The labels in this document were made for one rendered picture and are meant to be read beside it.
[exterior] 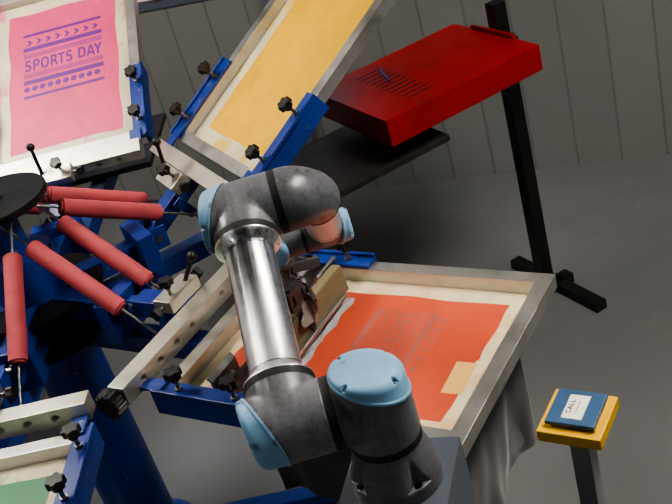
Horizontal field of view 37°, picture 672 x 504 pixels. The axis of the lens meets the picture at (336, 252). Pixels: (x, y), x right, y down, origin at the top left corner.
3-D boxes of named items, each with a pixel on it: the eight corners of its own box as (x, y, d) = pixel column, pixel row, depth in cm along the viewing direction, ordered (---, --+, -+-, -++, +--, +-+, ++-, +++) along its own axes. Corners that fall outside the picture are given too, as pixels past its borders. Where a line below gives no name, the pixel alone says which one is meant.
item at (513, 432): (541, 436, 260) (513, 301, 239) (477, 572, 229) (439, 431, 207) (529, 434, 262) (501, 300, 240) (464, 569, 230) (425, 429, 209)
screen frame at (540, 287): (557, 287, 239) (555, 273, 237) (465, 460, 198) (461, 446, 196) (281, 266, 280) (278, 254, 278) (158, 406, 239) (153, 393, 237)
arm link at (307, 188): (330, 143, 175) (344, 200, 223) (269, 162, 175) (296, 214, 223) (349, 207, 173) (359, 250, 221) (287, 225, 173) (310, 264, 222)
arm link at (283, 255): (300, 234, 212) (294, 210, 221) (248, 249, 212) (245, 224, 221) (309, 264, 216) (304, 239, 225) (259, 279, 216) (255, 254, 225)
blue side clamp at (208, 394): (274, 416, 227) (265, 393, 223) (262, 432, 223) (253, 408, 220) (171, 399, 242) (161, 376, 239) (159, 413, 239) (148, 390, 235)
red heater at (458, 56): (459, 50, 368) (452, 19, 362) (544, 73, 332) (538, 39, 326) (319, 119, 348) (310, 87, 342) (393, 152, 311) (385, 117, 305)
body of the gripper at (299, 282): (269, 313, 237) (253, 272, 231) (287, 291, 243) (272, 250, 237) (296, 316, 233) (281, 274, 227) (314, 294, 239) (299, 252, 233)
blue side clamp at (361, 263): (381, 274, 265) (374, 252, 262) (372, 285, 262) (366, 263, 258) (286, 267, 281) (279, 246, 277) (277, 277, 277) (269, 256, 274)
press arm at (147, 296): (201, 308, 264) (195, 293, 261) (188, 322, 260) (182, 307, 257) (151, 303, 273) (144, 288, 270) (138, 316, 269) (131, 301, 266)
